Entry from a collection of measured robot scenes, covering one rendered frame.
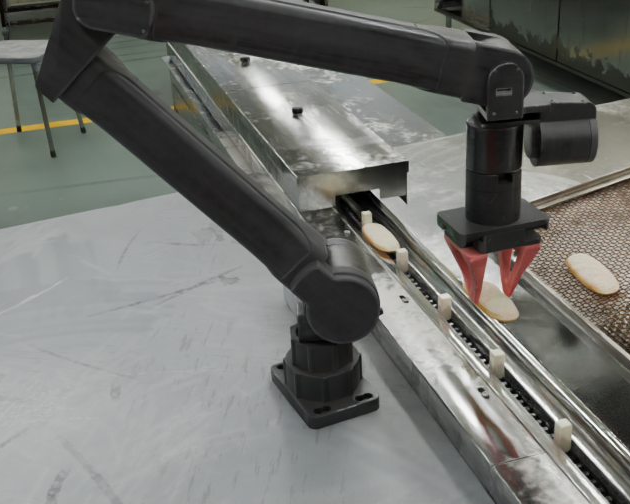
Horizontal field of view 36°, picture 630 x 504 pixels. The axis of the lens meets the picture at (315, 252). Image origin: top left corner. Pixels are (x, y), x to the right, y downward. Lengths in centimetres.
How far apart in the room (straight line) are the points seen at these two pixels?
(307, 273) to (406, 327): 21
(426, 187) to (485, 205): 66
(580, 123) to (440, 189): 67
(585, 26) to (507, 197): 376
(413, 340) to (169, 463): 31
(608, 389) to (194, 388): 47
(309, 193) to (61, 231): 41
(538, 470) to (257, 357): 40
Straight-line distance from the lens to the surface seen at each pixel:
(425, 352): 109
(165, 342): 122
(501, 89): 94
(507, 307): 104
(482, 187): 98
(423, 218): 152
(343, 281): 97
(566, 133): 98
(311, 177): 143
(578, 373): 114
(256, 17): 90
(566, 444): 98
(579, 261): 120
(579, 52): 479
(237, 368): 115
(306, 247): 97
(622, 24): 448
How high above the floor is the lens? 143
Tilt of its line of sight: 26 degrees down
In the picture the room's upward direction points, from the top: 3 degrees counter-clockwise
